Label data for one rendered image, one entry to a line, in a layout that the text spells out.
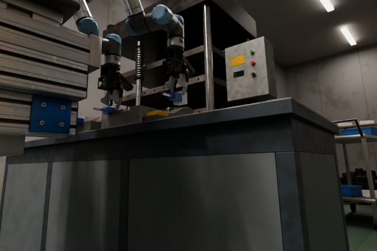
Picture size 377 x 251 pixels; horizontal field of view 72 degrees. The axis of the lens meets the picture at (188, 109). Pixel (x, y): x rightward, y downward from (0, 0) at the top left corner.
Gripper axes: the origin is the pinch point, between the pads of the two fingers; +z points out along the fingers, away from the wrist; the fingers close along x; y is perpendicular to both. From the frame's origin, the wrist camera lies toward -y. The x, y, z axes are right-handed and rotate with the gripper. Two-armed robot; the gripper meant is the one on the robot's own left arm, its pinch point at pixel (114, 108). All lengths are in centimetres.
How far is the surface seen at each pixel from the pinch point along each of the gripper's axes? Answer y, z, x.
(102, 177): 4.0, 30.8, -1.2
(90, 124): 5.8, 6.8, -10.3
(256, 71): -85, -33, 35
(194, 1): -69, -93, -2
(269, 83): -87, -24, 43
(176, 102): -11.0, -0.2, 28.5
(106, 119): 2.1, 4.9, -2.7
